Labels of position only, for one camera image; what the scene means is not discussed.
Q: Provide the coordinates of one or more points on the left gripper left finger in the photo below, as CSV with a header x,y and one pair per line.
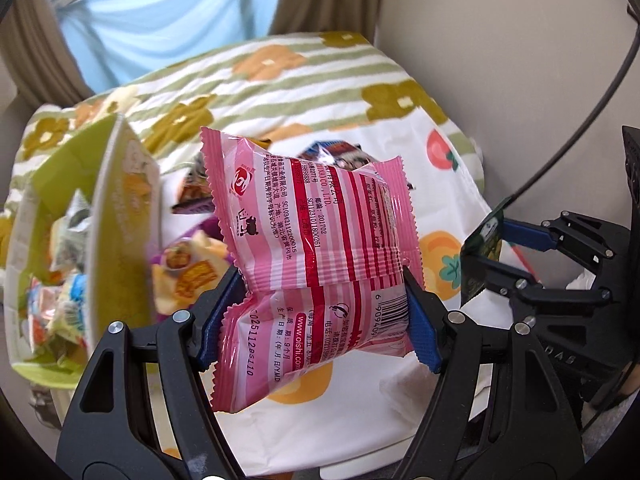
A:
x,y
140,410

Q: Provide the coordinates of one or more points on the blue white snack bag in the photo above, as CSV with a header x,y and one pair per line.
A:
x,y
56,311

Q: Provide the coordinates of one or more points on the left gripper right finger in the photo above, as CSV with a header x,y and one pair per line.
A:
x,y
498,410

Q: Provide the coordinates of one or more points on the striped flower bedspread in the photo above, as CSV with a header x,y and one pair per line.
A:
x,y
270,88

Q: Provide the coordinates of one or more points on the dark green snack bag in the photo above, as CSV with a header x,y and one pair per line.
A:
x,y
483,244

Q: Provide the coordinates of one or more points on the white fruit print cloth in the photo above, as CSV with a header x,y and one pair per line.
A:
x,y
361,401

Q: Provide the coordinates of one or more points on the light blue window cloth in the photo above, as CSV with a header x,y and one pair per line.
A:
x,y
117,41

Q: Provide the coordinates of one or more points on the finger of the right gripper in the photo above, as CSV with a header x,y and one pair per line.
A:
x,y
541,237
495,284

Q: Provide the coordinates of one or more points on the left brown curtain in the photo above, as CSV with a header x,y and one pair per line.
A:
x,y
38,58

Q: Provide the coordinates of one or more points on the purple chip bag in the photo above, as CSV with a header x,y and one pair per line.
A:
x,y
186,268

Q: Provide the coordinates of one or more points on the pink striped snack bag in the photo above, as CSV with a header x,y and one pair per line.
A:
x,y
322,265

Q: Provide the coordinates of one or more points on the brown red snack bag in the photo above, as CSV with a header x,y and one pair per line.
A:
x,y
193,196

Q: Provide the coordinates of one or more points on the grey character snack bag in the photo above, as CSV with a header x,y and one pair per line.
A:
x,y
343,156

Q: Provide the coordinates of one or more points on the pale green snack bag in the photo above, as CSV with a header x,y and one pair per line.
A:
x,y
69,236

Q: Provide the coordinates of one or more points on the green cardboard box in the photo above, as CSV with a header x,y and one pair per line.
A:
x,y
121,181

